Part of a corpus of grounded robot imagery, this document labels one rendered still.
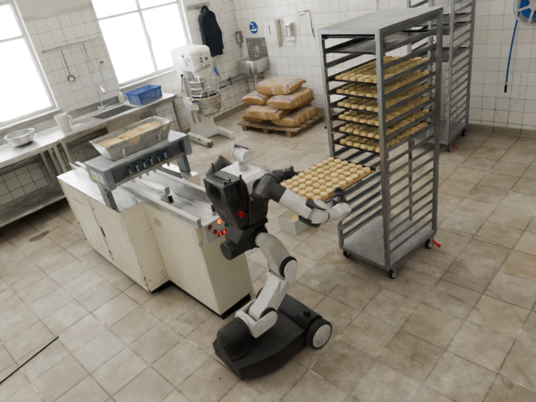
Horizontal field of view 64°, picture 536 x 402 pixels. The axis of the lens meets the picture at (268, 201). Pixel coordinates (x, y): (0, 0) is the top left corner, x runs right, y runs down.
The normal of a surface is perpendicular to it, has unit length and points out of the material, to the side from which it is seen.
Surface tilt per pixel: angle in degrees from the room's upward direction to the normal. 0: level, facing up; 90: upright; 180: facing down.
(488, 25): 90
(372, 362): 0
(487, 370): 0
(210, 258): 90
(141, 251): 90
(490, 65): 90
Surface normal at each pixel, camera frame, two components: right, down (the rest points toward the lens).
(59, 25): 0.72, 0.22
